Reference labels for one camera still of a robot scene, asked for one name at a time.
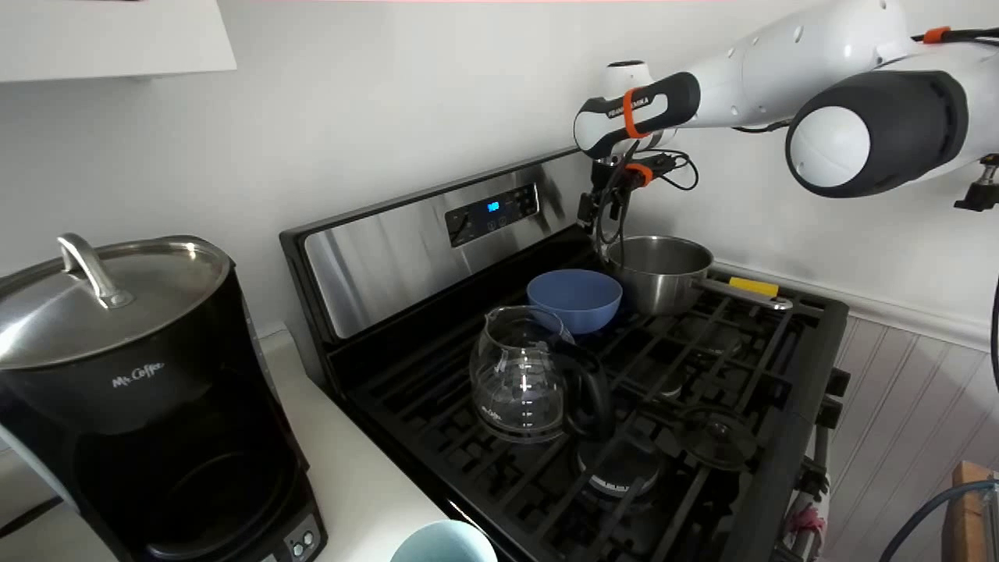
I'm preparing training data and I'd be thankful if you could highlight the glass coffee carafe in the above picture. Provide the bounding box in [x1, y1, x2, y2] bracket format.
[466, 302, 617, 450]

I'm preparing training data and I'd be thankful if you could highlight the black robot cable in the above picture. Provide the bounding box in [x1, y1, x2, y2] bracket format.
[620, 146, 701, 197]

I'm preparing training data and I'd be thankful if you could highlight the black Mr Coffee maker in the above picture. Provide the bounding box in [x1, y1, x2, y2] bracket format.
[0, 235, 331, 562]

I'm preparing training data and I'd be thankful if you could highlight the wooden board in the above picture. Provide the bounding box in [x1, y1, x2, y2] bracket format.
[943, 460, 999, 562]

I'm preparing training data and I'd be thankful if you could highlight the patterned dish towel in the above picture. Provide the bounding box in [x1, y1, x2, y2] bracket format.
[778, 488, 836, 562]

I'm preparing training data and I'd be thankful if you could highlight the steel pot lid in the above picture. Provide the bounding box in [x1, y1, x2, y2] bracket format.
[0, 232, 234, 375]

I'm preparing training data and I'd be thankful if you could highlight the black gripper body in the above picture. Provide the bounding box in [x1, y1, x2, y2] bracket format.
[579, 153, 641, 224]

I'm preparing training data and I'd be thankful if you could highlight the steel saucepan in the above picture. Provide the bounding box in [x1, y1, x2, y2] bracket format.
[589, 228, 799, 318]

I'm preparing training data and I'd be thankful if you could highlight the light teal cup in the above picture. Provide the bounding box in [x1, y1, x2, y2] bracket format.
[386, 518, 500, 562]

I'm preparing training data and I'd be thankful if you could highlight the yellow block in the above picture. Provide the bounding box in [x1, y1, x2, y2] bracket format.
[725, 272, 784, 302]

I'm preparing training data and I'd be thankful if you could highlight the white wall cabinet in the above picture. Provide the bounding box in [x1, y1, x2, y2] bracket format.
[0, 0, 239, 87]

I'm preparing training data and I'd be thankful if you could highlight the black steel gas stove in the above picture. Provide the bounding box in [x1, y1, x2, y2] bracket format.
[279, 141, 856, 562]

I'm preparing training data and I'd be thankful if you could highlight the blue-grey cable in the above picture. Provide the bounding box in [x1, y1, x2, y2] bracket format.
[878, 477, 999, 562]

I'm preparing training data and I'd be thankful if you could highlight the black clamp mount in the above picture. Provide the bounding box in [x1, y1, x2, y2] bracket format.
[952, 153, 999, 215]

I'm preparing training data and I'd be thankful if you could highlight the blue bowl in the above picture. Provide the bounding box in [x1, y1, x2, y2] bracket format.
[526, 267, 626, 338]

